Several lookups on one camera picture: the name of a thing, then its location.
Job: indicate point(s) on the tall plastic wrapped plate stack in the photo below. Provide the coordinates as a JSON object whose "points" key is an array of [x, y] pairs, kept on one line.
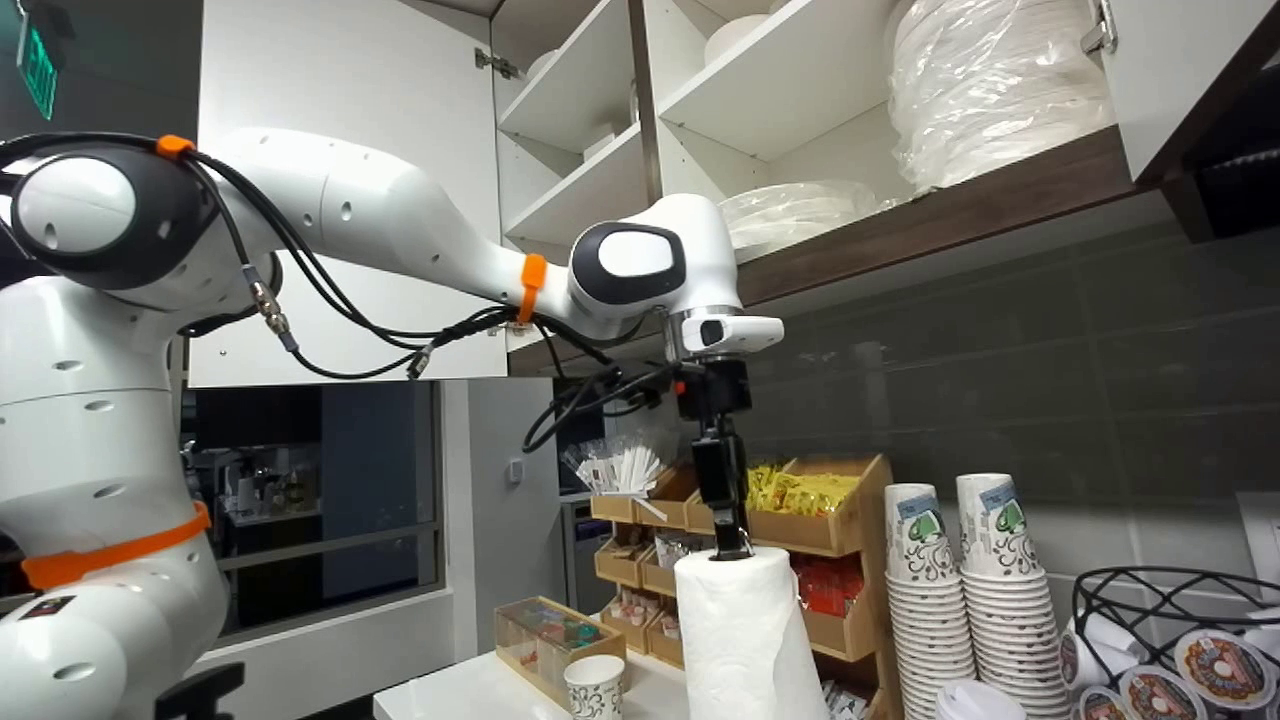
{"points": [[993, 94]]}

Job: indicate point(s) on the open cabinet door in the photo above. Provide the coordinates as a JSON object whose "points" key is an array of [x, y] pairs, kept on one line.
{"points": [[1173, 66], [347, 83]]}

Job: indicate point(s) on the wooden tea box glass lid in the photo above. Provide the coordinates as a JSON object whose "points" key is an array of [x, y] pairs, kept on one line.
{"points": [[532, 642]]}

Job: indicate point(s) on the green exit sign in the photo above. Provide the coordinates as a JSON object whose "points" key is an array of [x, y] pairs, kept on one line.
{"points": [[36, 66]]}

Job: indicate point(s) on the yellow sweetener packet pile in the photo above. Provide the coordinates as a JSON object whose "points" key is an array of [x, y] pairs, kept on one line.
{"points": [[769, 488], [824, 496]]}

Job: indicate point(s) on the white paper cup green print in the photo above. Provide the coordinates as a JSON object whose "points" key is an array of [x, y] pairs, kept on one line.
{"points": [[595, 685]]}

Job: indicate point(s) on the printed paper cup stack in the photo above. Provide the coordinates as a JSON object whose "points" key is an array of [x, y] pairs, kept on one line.
{"points": [[1015, 627], [924, 627]]}

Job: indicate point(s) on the white sugar packet pile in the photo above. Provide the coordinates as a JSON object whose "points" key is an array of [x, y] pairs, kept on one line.
{"points": [[843, 706]]}

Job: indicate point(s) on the tiered wooden condiment organizer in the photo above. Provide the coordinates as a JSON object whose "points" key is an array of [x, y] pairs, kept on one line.
{"points": [[843, 534]]}

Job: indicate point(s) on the white plastic bag stack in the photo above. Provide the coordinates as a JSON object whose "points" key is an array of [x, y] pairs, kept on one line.
{"points": [[625, 472]]}

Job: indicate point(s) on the overhead kitchen cabinet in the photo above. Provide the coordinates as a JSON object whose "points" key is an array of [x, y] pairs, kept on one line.
{"points": [[934, 222]]}

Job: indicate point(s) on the white paper towel roll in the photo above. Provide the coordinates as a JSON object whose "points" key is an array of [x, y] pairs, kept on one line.
{"points": [[744, 642]]}

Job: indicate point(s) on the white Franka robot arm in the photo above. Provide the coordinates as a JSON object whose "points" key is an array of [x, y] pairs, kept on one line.
{"points": [[361, 200]]}

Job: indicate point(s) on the dark glass window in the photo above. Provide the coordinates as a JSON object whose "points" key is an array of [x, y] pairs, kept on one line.
{"points": [[375, 467]]}

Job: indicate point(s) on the wooden packet tray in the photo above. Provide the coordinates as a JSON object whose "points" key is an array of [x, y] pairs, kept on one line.
{"points": [[876, 685]]}

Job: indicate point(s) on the red snack packet pile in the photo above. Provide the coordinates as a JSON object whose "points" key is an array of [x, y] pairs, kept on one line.
{"points": [[831, 584]]}

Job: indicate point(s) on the white wall switch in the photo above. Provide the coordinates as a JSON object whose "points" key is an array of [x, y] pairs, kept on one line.
{"points": [[514, 468]]}

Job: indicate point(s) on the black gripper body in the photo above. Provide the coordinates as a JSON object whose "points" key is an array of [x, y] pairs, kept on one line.
{"points": [[720, 400]]}

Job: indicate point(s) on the white bowl stack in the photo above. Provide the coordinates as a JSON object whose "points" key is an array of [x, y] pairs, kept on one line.
{"points": [[739, 36]]}

